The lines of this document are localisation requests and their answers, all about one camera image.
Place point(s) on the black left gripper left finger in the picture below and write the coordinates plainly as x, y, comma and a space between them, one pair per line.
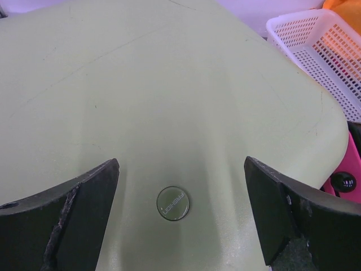
61, 228

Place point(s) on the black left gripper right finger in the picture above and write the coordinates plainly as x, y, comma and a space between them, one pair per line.
300, 227

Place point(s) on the green hard-shell suitcase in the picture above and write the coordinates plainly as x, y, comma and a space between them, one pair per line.
180, 93

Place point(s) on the black box with pink ends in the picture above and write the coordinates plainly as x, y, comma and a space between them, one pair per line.
345, 180

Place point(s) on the white perforated plastic basket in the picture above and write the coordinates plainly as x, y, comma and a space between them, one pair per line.
324, 46

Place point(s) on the orange cartoon mouse cloth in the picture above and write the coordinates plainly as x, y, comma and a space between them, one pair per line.
349, 10

